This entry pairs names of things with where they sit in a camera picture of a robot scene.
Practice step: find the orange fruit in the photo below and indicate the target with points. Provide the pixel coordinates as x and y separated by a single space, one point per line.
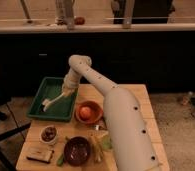
85 113

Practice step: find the metal fork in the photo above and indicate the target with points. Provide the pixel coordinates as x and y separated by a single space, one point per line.
98 127

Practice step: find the green cup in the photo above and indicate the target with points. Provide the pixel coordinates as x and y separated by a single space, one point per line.
106 143

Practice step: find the dark purple bowl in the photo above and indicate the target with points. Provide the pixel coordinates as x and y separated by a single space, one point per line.
77 151

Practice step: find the green vegetable piece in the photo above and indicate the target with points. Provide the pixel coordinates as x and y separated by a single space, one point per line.
60 160

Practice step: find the white dish brush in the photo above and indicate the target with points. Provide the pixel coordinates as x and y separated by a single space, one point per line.
47 103

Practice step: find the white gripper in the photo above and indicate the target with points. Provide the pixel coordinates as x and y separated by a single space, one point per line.
69 85

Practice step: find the green plastic tray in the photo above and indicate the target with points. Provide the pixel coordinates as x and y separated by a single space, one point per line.
49 89

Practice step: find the wooden spatula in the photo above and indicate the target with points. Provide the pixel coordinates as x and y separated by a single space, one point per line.
98 154

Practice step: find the orange bowl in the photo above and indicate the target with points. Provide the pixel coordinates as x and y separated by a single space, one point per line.
96 112

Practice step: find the red object on counter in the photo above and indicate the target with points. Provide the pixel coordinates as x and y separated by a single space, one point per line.
79 21

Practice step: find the white small bowl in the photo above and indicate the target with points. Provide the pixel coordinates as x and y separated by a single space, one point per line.
49 135

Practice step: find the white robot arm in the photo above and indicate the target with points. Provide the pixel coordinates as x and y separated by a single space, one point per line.
132 147

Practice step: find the brown rectangular block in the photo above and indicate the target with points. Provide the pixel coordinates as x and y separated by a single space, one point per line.
39 154

